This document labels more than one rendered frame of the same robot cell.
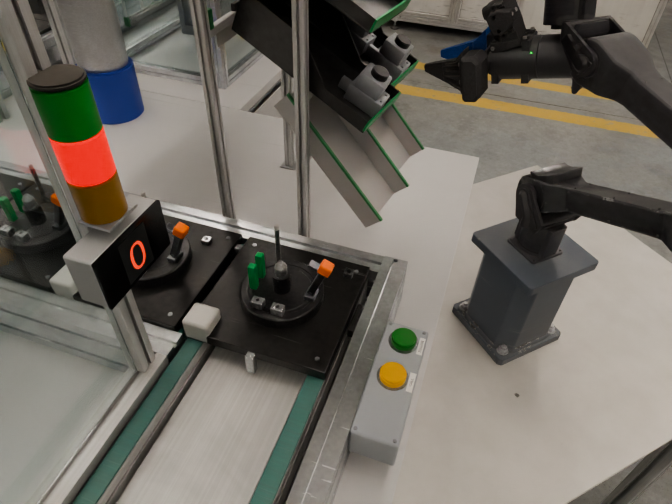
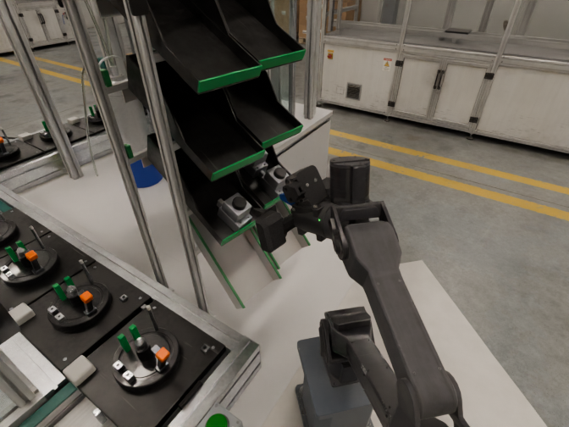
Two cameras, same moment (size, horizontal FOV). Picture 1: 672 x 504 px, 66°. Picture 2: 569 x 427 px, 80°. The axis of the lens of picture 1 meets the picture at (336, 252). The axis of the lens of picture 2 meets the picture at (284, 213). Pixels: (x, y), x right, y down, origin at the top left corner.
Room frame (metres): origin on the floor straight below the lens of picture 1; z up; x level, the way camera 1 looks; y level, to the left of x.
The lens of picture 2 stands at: (0.28, -0.31, 1.68)
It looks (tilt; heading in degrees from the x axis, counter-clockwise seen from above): 37 degrees down; 16
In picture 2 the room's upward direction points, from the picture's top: straight up
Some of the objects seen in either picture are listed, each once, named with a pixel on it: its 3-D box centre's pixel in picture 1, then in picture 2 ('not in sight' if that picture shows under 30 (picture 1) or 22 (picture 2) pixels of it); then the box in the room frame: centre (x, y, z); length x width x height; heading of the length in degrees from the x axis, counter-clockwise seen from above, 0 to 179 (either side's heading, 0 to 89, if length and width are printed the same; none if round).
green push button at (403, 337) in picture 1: (403, 340); (217, 426); (0.51, -0.11, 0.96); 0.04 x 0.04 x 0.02
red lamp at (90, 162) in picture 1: (83, 152); not in sight; (0.44, 0.26, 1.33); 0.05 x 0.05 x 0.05
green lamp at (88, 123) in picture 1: (67, 106); not in sight; (0.44, 0.26, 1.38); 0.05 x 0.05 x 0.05
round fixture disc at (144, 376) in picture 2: (282, 291); (146, 357); (0.58, 0.09, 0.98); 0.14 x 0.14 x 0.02
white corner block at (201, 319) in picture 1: (202, 322); (80, 372); (0.52, 0.21, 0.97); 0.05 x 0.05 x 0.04; 73
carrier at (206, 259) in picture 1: (146, 241); (75, 296); (0.66, 0.33, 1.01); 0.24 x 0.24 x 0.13; 73
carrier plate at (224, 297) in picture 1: (282, 299); (149, 362); (0.58, 0.09, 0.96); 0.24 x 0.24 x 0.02; 73
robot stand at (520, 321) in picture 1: (518, 288); (338, 392); (0.63, -0.33, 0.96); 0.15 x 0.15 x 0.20; 28
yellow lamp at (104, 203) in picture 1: (98, 193); not in sight; (0.44, 0.26, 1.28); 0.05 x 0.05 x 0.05
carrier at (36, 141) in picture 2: not in sight; (52, 127); (1.49, 1.21, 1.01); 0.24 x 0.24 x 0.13; 73
